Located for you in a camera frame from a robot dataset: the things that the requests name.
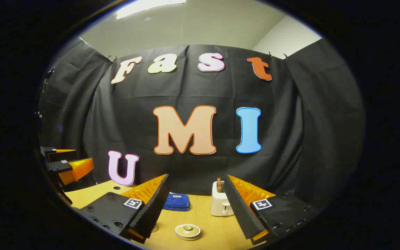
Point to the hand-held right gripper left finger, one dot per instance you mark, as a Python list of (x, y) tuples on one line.
[(153, 208)]

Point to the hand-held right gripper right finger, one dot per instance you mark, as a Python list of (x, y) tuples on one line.
[(240, 208)]

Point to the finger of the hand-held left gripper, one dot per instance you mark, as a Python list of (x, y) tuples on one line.
[(59, 166), (52, 152)]

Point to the white teacup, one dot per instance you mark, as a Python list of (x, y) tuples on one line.
[(187, 238)]

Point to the white toaster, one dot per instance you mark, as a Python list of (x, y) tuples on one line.
[(219, 205)]

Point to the blue folded towel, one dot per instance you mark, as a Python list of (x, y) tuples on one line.
[(177, 203)]

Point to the toast bread slice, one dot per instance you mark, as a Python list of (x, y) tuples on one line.
[(219, 184)]

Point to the black backdrop cloth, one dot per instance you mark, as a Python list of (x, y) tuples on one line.
[(290, 132)]

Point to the ceiling light panel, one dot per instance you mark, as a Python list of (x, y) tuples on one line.
[(144, 7)]

